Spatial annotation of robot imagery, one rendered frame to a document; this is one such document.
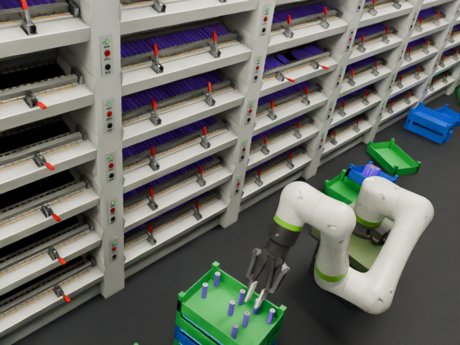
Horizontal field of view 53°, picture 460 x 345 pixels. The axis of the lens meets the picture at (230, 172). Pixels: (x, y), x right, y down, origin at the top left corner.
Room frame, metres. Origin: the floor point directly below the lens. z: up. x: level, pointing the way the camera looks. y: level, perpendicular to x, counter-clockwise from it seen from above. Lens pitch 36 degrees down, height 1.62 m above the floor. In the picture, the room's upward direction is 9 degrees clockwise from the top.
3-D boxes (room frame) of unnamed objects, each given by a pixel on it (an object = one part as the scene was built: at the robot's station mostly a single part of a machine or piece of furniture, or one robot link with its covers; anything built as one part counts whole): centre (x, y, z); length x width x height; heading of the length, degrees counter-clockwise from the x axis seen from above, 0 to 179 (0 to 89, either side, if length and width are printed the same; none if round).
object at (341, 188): (2.18, -0.73, 0.04); 0.30 x 0.20 x 0.08; 50
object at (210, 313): (0.99, -0.07, 0.36); 0.30 x 0.20 x 0.08; 58
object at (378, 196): (1.54, -0.62, 0.48); 0.16 x 0.13 x 0.19; 61
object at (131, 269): (2.14, -0.18, 0.03); 2.19 x 0.16 x 0.05; 140
